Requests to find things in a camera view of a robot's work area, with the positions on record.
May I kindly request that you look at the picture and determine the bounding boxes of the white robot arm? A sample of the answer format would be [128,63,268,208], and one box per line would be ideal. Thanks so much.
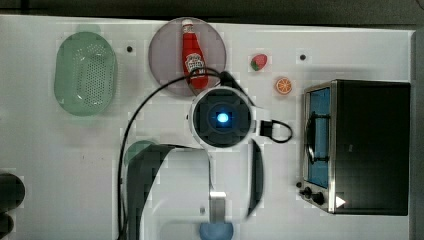
[121,86,264,240]

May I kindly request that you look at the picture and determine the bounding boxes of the black toaster oven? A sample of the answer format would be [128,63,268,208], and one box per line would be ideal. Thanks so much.
[297,79,411,216]

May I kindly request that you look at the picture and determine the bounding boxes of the red ketchup bottle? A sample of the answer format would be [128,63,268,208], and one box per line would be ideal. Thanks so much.
[182,19,209,90]

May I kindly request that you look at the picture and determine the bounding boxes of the orange slice toy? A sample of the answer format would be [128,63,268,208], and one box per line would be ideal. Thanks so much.
[275,77,292,95]

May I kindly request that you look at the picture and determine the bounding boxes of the grey round plate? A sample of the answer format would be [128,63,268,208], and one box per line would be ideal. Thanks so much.
[148,17,226,86]

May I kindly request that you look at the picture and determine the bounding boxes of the blue cup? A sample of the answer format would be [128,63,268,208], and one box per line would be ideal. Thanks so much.
[199,223,234,240]

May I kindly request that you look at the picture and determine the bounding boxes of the green plastic colander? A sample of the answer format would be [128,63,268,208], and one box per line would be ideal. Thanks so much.
[54,32,117,116]

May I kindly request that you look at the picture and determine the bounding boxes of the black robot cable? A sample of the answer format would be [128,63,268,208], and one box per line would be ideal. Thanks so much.
[116,67,294,240]

